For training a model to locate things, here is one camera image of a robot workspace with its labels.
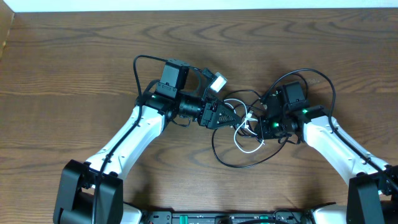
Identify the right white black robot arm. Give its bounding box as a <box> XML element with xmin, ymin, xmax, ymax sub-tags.
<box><xmin>255</xmin><ymin>82</ymin><xmax>397</xmax><ymax>223</ymax></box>

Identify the black usb cable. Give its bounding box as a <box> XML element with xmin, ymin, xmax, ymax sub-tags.
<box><xmin>211</xmin><ymin>72</ymin><xmax>309</xmax><ymax>169</ymax></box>

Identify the white usb cable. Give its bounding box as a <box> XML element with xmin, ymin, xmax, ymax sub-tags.
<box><xmin>223</xmin><ymin>98</ymin><xmax>266</xmax><ymax>154</ymax></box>

